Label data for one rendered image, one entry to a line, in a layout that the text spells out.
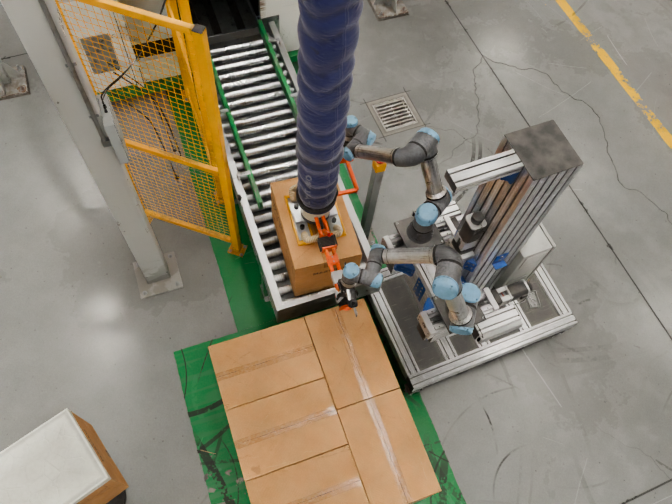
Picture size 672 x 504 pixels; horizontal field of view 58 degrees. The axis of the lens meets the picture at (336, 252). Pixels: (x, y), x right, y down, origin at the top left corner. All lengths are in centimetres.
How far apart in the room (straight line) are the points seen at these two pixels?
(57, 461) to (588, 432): 323
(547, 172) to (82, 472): 245
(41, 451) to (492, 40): 494
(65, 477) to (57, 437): 19
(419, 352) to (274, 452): 120
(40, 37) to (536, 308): 337
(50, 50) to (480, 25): 438
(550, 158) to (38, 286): 351
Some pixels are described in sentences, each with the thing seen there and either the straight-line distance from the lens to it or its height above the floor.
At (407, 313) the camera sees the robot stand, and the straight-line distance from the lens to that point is 416.
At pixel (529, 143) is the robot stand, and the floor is 203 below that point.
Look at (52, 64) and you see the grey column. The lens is 277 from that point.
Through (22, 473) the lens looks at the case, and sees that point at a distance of 327.
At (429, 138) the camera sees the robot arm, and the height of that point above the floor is 164.
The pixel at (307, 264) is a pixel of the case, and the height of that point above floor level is 95.
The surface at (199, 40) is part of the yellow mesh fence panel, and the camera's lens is 286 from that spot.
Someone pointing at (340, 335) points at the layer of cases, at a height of 54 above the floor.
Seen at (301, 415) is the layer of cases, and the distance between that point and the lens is 355.
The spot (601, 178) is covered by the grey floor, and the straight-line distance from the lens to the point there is 548.
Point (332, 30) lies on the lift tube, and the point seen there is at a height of 247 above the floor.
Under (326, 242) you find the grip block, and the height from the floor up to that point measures 110.
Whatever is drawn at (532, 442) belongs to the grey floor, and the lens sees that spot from 437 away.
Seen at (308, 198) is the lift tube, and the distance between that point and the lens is 322.
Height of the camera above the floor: 402
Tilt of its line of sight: 63 degrees down
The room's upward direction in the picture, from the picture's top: 8 degrees clockwise
